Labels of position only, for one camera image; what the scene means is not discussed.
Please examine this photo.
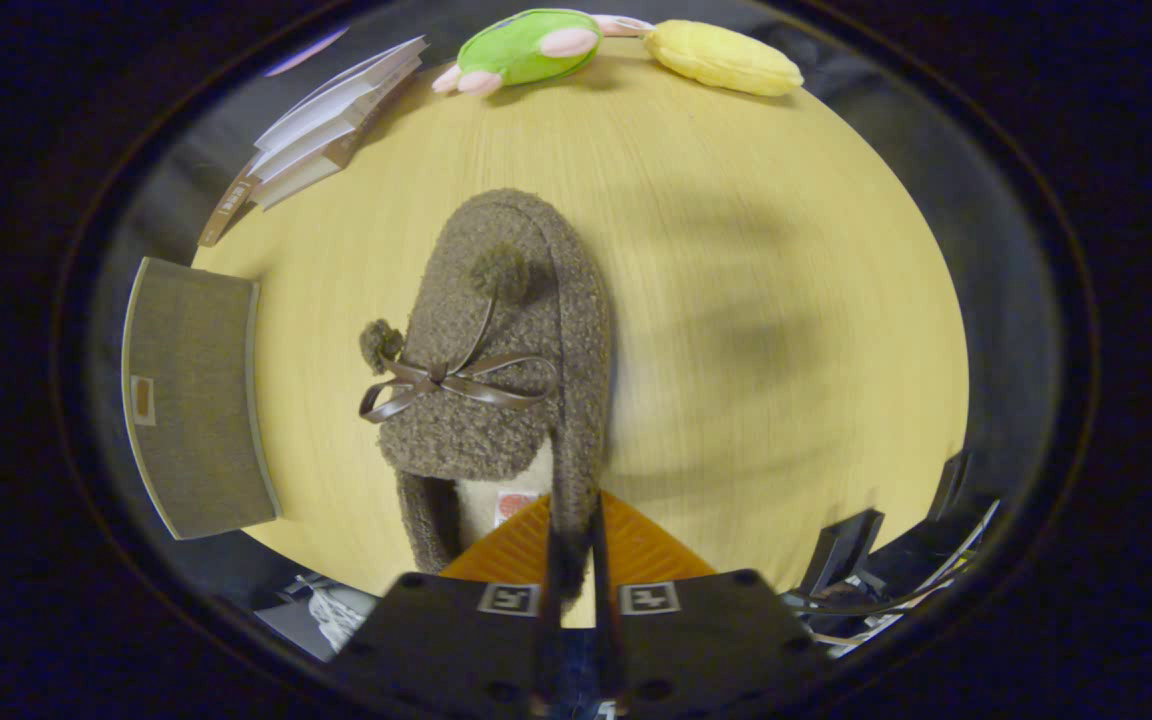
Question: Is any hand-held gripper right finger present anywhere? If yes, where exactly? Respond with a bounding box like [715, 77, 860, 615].
[589, 490, 829, 720]

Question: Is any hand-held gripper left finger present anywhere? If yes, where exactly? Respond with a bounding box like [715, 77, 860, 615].
[334, 492, 569, 720]

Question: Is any brown fuzzy shoe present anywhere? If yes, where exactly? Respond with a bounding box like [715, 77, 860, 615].
[358, 188, 615, 606]

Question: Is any grey-brown fabric storage box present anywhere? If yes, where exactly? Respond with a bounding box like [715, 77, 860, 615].
[121, 257, 284, 541]

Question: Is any white book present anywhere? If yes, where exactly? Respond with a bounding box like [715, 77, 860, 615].
[256, 78, 415, 173]
[281, 37, 430, 129]
[250, 130, 362, 212]

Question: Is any yellow plush toy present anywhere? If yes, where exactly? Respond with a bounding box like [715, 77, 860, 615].
[643, 20, 805, 99]

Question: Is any green plush toy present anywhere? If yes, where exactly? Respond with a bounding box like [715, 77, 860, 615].
[431, 8, 657, 99]

